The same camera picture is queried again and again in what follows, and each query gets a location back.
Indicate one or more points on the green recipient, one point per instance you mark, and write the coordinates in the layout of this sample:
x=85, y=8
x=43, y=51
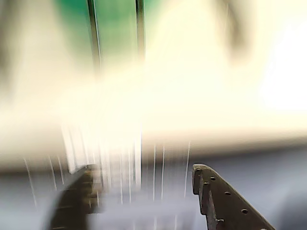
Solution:
x=100, y=19

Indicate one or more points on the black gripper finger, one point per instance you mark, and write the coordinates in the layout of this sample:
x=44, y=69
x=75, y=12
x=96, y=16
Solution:
x=220, y=203
x=74, y=206

